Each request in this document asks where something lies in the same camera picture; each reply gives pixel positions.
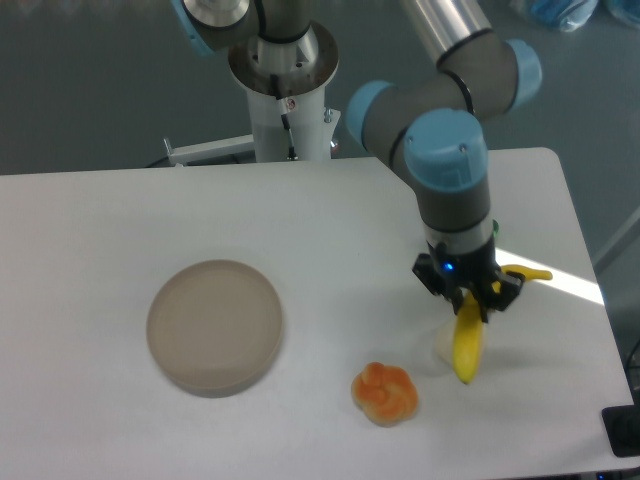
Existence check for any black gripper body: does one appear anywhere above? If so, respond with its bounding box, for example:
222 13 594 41
412 242 501 304

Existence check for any yellow banana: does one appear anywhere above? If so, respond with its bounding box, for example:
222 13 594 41
452 264 553 385

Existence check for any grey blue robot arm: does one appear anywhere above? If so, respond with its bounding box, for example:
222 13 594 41
174 1 542 319

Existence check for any pale white pear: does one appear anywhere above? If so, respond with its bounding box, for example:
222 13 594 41
434 319 456 367

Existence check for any orange twisted bread roll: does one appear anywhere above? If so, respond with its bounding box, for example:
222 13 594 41
351 362 419 427

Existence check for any black device at table edge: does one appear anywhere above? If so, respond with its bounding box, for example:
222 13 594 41
601 405 639 458

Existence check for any beige round plate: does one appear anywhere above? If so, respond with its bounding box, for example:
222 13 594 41
146 259 284 398

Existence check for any white left base strut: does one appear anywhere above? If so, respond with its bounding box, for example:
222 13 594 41
163 134 254 166

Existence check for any blue plastic bag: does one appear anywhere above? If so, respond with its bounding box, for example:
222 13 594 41
509 0 599 33

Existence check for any clear plastic bag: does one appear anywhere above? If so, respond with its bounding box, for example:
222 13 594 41
603 0 640 31

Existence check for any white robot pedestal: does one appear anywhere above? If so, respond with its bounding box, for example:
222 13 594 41
228 21 341 163

